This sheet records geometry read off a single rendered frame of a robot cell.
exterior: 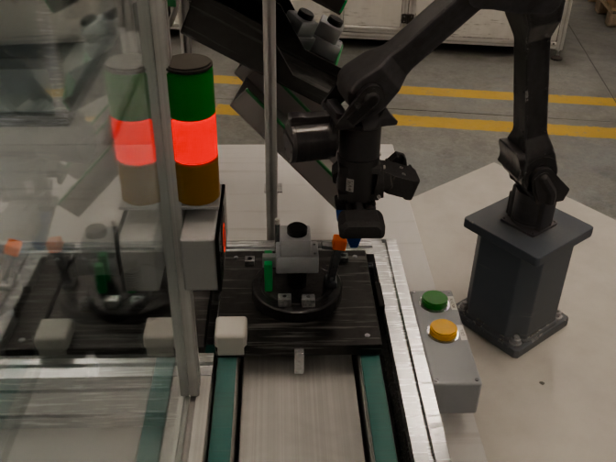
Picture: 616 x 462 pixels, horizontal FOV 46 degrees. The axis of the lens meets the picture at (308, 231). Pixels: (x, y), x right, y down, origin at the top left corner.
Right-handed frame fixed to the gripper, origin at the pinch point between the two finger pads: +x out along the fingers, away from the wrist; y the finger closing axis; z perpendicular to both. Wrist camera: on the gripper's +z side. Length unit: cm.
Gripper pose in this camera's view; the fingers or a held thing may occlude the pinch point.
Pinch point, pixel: (355, 227)
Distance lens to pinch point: 107.9
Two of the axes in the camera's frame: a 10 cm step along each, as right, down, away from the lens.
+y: -0.3, -5.5, 8.4
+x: -0.1, 8.4, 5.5
